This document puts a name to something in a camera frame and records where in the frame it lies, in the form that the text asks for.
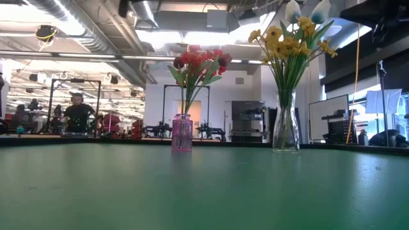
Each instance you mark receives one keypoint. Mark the black bag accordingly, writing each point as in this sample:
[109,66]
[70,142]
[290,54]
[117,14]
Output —
[386,139]

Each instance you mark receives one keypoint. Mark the black ceiling dome camera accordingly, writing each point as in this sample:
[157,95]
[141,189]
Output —
[45,33]

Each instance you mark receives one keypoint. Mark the black tripod stand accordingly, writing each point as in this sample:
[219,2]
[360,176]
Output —
[382,96]

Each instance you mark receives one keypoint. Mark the green table mat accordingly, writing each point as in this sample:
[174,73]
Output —
[191,191]

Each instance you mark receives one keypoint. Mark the black background station frame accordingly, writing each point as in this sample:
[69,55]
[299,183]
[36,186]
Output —
[75,80]
[187,85]

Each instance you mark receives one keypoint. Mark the white artificial tulip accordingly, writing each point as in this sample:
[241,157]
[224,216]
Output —
[293,11]
[321,11]

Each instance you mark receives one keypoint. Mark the black desk with perforated panel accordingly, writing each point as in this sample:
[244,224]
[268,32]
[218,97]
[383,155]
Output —
[342,127]

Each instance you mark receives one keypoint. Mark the clear glass vase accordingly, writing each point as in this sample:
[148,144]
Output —
[286,127]

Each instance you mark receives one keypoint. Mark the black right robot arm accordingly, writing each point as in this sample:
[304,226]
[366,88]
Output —
[377,9]

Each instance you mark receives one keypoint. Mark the white reflector panel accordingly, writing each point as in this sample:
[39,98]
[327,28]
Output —
[383,100]

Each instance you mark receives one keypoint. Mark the white water bottle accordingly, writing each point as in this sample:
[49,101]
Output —
[363,138]

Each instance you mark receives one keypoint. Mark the white board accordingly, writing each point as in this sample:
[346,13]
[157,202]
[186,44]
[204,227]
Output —
[327,115]

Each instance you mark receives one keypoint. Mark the person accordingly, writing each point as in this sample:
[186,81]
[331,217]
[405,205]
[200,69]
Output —
[78,115]
[57,118]
[20,115]

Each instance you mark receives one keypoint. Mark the black coffee machine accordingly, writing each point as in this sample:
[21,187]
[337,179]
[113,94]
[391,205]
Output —
[247,118]

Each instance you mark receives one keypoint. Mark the pink ribbed glass vase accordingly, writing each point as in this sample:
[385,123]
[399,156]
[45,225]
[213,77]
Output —
[182,134]

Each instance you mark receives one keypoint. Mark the black background robot arm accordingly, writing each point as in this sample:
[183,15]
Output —
[158,129]
[211,131]

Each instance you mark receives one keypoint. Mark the yellow artificial flower bunch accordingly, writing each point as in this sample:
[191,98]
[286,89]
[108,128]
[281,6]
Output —
[289,48]

